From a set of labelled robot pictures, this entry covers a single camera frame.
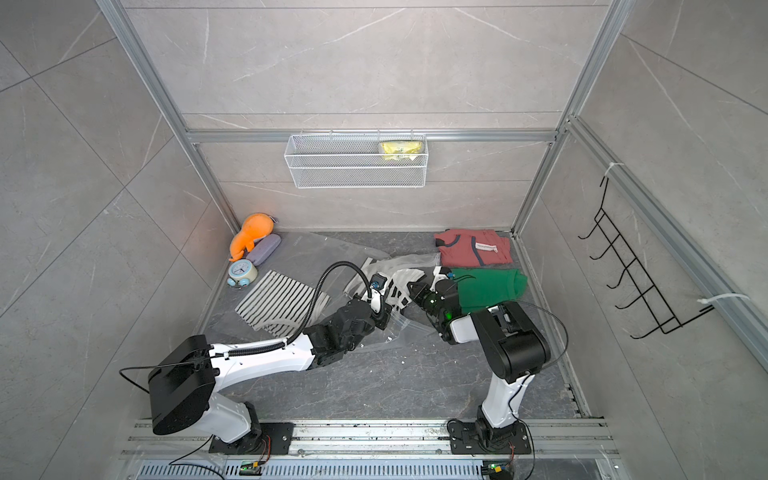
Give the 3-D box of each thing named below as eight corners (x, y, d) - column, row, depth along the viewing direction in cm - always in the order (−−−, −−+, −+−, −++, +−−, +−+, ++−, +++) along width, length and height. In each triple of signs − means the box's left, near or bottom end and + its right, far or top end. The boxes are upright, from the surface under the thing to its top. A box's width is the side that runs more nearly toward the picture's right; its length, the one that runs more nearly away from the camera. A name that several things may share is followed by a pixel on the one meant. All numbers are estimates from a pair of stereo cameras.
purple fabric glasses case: (246, 265, 110) (244, 262, 108) (258, 236, 119) (256, 233, 118) (273, 265, 110) (271, 262, 108) (282, 237, 119) (280, 233, 118)
